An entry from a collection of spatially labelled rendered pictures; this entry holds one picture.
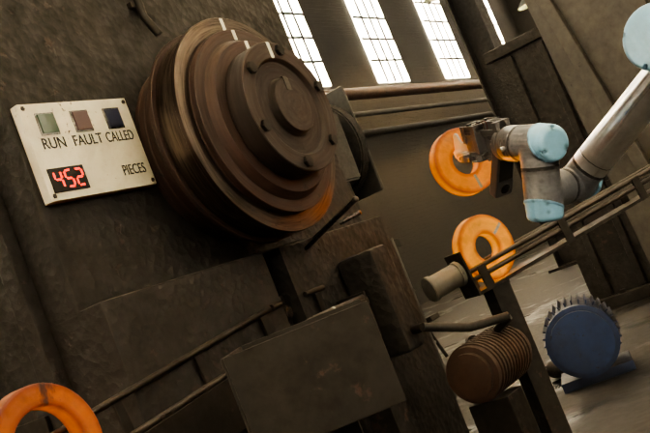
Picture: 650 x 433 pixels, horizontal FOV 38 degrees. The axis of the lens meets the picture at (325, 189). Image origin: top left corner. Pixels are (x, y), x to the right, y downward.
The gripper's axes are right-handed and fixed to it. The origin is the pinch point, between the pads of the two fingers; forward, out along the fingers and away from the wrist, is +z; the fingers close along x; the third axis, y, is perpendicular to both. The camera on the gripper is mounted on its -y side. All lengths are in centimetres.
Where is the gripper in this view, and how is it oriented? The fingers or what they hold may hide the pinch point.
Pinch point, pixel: (459, 154)
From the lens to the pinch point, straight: 216.6
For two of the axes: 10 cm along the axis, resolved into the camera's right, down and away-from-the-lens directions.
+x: -8.7, 3.3, -3.8
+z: -4.1, -0.3, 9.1
